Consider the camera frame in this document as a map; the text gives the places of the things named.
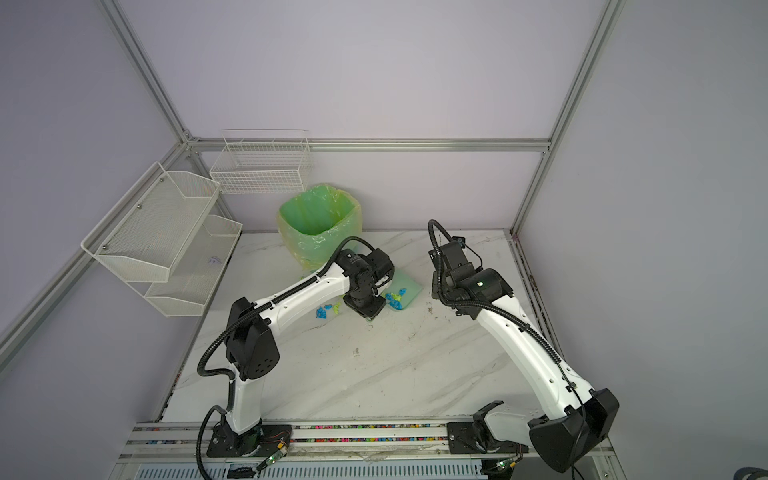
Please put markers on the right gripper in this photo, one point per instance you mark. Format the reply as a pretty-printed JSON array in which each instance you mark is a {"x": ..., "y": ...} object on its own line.
[{"x": 434, "y": 287}]

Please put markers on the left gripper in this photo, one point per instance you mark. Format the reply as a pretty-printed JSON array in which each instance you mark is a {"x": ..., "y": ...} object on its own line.
[{"x": 371, "y": 312}]

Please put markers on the green plastic dustpan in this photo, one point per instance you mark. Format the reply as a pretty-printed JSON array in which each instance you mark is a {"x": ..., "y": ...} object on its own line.
[{"x": 402, "y": 280}]

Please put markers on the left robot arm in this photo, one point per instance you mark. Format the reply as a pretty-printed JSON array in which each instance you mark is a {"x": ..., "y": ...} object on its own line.
[{"x": 246, "y": 351}]

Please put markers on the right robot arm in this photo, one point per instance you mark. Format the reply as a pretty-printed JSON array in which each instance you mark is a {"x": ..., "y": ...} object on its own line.
[{"x": 573, "y": 417}]

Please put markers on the paper scrap cluster right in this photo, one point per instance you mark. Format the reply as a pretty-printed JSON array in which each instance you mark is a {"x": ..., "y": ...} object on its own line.
[{"x": 395, "y": 299}]

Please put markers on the blue paper scrap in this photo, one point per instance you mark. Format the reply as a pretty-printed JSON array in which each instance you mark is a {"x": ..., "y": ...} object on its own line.
[{"x": 328, "y": 311}]

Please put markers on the green plastic trash bin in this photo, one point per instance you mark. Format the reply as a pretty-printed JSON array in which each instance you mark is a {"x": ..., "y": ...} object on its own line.
[{"x": 318, "y": 237}]

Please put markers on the yellow-green bin liner bag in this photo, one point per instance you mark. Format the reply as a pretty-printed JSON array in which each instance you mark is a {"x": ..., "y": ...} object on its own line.
[{"x": 318, "y": 219}]

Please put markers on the white mesh two-tier shelf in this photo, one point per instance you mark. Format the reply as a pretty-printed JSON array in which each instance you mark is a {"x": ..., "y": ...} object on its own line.
[{"x": 165, "y": 242}]

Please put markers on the white wire basket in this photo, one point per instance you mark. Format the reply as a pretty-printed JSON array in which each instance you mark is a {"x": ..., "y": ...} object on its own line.
[{"x": 254, "y": 161}]

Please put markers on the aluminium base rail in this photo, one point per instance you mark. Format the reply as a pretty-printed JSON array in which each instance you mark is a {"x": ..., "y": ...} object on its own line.
[{"x": 334, "y": 449}]

